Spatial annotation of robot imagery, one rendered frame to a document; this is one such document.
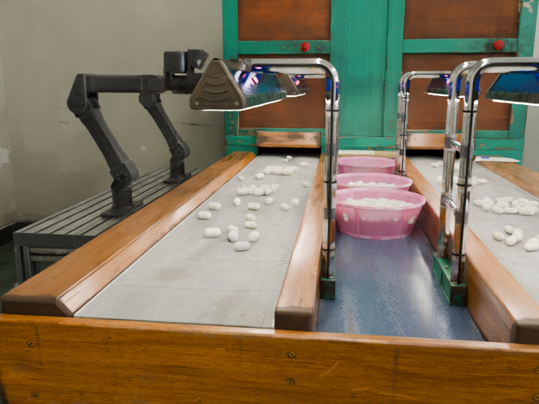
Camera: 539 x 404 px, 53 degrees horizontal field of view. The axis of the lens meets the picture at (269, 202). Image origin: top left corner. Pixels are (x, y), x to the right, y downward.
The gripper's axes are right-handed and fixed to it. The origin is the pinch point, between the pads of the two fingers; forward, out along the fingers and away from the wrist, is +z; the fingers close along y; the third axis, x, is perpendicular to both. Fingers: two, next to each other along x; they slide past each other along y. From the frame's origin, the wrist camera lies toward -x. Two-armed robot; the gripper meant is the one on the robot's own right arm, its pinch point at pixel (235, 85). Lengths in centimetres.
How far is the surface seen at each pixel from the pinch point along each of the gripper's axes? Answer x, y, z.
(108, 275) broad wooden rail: 32, -80, -7
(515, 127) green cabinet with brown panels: 17, 87, 109
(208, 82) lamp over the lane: -1, -88, 14
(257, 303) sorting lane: 33, -86, 21
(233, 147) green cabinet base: 29, 87, -18
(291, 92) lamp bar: 2.0, 8.8, 16.4
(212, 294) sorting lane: 33, -84, 13
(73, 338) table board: 36, -97, -5
